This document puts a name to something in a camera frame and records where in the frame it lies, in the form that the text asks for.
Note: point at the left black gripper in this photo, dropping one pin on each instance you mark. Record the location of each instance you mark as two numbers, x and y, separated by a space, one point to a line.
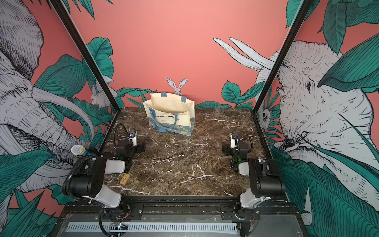
138 149

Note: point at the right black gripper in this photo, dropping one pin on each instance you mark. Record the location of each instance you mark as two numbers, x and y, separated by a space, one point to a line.
228 152

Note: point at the cream canvas tote bag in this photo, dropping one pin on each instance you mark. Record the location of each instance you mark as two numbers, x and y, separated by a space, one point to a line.
170 112

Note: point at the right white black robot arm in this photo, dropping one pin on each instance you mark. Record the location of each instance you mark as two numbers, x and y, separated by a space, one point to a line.
265 180

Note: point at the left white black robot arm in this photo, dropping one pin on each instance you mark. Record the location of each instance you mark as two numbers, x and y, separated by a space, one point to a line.
85 181

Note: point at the small wooden tag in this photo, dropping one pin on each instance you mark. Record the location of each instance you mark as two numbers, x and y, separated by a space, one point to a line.
124 179

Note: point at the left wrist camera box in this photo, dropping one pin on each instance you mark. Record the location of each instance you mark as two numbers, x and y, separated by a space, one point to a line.
133 137

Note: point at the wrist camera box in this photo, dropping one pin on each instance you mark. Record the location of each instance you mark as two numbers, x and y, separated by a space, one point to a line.
133 137
234 140

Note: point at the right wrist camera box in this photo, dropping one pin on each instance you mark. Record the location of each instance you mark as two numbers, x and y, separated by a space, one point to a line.
234 140

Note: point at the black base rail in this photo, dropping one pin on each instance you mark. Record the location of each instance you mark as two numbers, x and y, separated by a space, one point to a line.
228 207

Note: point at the white vented cable duct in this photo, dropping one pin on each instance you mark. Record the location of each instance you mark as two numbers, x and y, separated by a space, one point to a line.
154 227

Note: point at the black left frame post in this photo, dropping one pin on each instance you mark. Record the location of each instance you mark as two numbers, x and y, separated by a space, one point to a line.
63 14

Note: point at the black frame post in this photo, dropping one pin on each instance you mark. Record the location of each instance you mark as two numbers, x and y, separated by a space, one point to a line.
63 14
300 16

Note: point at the black right frame post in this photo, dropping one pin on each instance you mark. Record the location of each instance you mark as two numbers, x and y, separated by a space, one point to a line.
300 16

